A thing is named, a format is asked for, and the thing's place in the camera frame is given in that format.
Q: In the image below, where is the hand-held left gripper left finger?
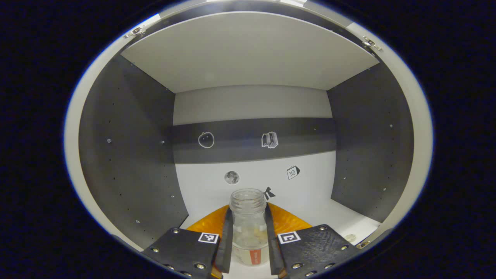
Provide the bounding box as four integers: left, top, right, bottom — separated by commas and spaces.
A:
141, 205, 234, 279

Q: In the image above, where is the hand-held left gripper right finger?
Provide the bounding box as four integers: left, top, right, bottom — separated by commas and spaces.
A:
265, 201, 361, 279

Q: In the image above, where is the clear bottle with orange label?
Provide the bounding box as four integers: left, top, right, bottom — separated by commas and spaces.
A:
229, 188, 270, 266

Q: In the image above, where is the grey cabinet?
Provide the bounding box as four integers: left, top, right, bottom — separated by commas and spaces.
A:
77, 0, 415, 279

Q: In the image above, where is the grey cabinet shelf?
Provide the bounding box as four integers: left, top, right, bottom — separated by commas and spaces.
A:
121, 11, 380, 93

